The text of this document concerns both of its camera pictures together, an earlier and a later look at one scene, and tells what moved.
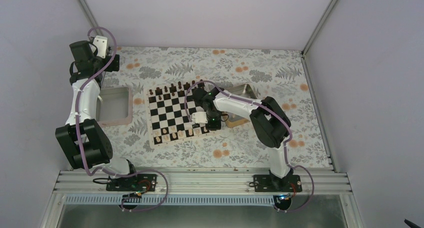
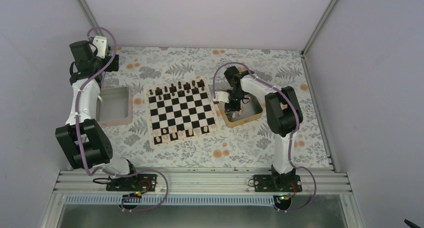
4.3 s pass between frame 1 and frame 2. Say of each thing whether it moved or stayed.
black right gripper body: moved
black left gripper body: stayed
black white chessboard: stayed
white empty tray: stayed
